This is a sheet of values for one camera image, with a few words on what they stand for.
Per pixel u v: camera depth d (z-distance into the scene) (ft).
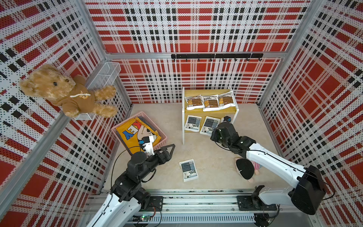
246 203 2.40
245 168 2.52
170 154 2.05
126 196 1.57
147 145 2.05
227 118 2.37
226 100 2.41
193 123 2.84
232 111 2.45
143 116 3.51
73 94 1.76
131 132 3.07
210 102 2.41
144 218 2.27
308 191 1.28
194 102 2.40
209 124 2.81
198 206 2.41
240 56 2.92
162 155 1.97
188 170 2.76
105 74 2.50
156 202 2.43
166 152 1.98
